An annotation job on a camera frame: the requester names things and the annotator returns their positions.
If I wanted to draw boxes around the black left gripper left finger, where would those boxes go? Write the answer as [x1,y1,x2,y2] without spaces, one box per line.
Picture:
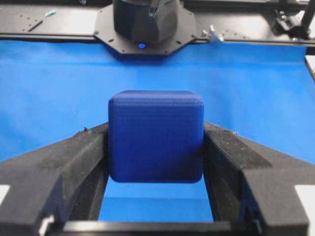
[0,123,108,236]

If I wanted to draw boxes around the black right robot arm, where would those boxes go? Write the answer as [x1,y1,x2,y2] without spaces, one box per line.
[113,0,179,43]

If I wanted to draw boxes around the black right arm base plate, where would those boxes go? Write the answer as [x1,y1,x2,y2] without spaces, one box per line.
[94,0,197,57]

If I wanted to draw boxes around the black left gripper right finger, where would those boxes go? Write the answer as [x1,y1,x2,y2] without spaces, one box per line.
[203,122,315,236]

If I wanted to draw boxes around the blue block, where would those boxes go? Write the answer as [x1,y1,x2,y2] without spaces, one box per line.
[108,90,204,183]

